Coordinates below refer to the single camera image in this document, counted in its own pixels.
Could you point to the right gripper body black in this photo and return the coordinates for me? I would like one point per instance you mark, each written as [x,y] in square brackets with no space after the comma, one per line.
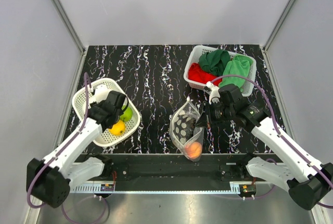
[216,113]

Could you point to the light green cloth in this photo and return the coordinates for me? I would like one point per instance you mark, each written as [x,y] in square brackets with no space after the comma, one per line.
[239,65]

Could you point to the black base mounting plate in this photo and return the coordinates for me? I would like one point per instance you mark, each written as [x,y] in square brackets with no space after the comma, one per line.
[174,172]

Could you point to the dark green cloth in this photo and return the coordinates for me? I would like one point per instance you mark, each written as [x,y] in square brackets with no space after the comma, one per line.
[214,62]

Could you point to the orange fake peach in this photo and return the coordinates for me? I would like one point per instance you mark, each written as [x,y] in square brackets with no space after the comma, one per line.
[194,150]

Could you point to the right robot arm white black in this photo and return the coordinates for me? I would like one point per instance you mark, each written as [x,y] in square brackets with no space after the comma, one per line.
[306,179]

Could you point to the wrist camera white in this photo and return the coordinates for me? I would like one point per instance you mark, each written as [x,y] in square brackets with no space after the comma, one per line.
[101,93]
[213,92]

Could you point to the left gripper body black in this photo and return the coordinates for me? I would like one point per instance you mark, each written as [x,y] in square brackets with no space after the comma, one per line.
[99,105]

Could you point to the red cloth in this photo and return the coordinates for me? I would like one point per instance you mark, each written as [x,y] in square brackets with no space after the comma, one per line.
[196,74]

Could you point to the white rectangular slotted basket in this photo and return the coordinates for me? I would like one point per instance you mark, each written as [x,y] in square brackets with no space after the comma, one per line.
[198,50]

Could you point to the green fake apple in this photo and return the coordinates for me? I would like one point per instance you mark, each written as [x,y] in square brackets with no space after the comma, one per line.
[127,115]

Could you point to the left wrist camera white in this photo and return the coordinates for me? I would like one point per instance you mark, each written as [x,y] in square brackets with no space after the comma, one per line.
[101,93]

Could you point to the polka dot zip bag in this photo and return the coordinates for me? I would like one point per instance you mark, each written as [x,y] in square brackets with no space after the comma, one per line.
[182,129]

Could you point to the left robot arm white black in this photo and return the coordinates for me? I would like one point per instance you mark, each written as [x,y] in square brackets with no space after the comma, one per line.
[52,178]

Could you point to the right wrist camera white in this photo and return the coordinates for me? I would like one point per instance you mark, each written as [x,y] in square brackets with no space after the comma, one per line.
[213,92]

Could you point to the yellow fake lemon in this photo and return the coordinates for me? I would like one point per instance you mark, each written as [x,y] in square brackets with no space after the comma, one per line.
[118,128]

